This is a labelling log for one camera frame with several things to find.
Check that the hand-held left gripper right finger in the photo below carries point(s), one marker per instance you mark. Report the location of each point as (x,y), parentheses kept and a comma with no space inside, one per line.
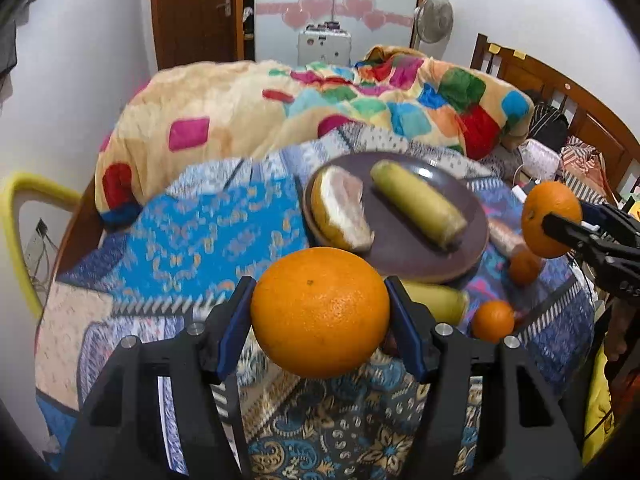
(409,332)

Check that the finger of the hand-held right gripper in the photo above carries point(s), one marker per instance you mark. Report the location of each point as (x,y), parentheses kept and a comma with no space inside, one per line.
(597,212)
(565,232)

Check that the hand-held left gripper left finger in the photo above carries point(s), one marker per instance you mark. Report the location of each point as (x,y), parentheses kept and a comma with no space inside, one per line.
(234,332)

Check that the medium orange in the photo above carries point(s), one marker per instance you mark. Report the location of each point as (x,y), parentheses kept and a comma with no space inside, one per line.
(545,200)

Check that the dark purple plate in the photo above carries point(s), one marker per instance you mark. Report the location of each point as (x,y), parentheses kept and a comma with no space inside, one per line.
(405,250)

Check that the large orange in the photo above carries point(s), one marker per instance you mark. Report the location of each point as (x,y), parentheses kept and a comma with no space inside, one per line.
(320,312)

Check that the green banana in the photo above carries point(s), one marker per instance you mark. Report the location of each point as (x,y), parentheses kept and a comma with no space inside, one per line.
(420,202)
(440,302)

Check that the striped pink cloth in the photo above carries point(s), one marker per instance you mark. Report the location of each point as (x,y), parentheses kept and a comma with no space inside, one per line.
(582,162)

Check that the small orange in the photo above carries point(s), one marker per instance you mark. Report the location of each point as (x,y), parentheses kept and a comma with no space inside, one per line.
(525,267)
(492,321)

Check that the white bag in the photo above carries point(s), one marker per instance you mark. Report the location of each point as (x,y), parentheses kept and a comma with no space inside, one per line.
(542,160)

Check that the black striped bag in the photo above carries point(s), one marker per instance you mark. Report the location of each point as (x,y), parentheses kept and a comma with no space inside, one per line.
(549,127)

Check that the blue patterned bedsheet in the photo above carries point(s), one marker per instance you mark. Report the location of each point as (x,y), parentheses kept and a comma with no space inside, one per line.
(200,230)

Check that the wooden headboard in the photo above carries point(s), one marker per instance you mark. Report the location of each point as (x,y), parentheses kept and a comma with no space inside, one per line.
(575,95)

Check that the peeled pomelo piece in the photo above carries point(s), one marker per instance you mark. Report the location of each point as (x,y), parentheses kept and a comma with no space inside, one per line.
(340,210)

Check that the yellow cloth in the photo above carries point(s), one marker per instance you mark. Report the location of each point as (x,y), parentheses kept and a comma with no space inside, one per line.
(600,405)

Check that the colourful patchwork blanket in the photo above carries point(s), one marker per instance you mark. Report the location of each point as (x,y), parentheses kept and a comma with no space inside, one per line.
(220,105)

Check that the yellow chair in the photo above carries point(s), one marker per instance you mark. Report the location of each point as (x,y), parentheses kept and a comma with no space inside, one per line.
(15,240)

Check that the standing fan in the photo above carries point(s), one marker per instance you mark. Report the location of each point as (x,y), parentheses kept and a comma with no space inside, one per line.
(434,17)

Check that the brown wooden door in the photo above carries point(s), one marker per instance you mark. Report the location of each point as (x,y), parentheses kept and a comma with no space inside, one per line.
(192,15)

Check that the dark hanging clothes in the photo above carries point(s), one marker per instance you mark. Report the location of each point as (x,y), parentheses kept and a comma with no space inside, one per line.
(7,45)

